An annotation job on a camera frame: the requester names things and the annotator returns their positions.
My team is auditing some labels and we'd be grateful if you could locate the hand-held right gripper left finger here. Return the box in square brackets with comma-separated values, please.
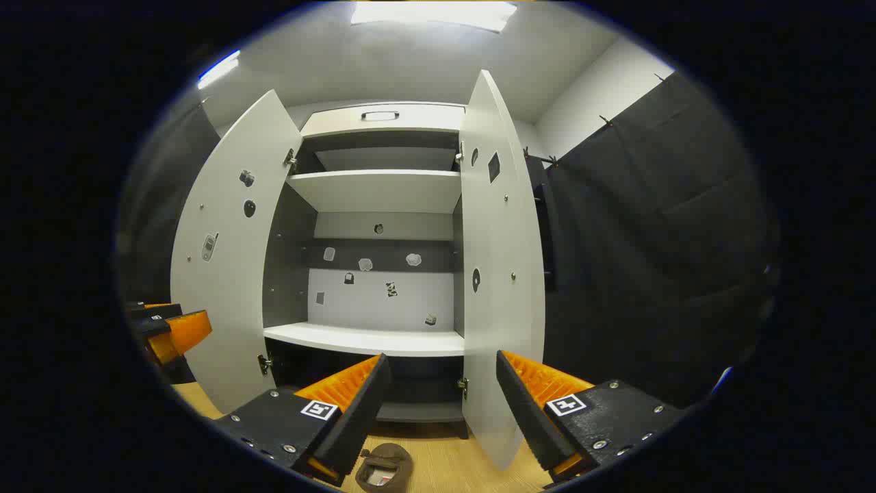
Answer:
[216, 353, 393, 488]

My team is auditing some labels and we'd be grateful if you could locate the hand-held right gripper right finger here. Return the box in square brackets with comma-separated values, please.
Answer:
[496, 349, 686, 485]

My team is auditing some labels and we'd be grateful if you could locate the brown fuzzy shoe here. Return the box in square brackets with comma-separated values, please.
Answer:
[355, 443, 413, 493]

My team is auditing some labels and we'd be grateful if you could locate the white shoe cabinet door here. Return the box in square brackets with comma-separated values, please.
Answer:
[460, 68, 546, 472]
[170, 89, 304, 415]

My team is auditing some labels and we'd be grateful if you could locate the white shoe cabinet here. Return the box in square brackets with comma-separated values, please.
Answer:
[170, 68, 546, 472]

